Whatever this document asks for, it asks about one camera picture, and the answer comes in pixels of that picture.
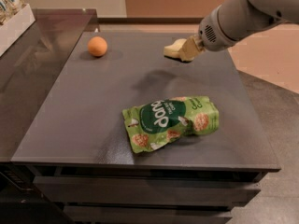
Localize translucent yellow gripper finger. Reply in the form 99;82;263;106
179;35;205;62

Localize green rice chip bag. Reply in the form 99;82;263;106
122;96;219;153

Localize white snack box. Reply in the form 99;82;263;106
0;4;36;57

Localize snack packets in box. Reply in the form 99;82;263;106
0;0;25;25

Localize yellow sponge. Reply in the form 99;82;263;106
164;38;186;59

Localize orange fruit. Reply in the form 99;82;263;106
88;36;107;57

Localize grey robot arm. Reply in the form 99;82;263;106
179;0;299;62

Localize grey drawer cabinet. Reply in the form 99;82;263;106
13;32;279;224

